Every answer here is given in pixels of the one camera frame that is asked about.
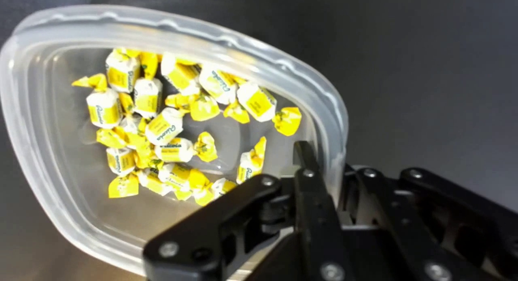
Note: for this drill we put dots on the yellow white wrapped candy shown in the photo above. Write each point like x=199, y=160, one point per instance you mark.
x=178, y=174
x=104, y=109
x=216, y=189
x=204, y=108
x=121, y=72
x=218, y=85
x=181, y=75
x=176, y=150
x=149, y=64
x=147, y=97
x=164, y=127
x=151, y=183
x=257, y=102
x=250, y=165
x=120, y=161
x=131, y=129
x=109, y=138

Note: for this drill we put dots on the clear plastic lunch box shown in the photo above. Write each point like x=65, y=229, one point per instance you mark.
x=60, y=172

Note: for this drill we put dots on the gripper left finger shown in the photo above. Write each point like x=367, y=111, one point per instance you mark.
x=226, y=232

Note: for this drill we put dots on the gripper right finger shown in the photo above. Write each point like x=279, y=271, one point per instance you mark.
x=421, y=216

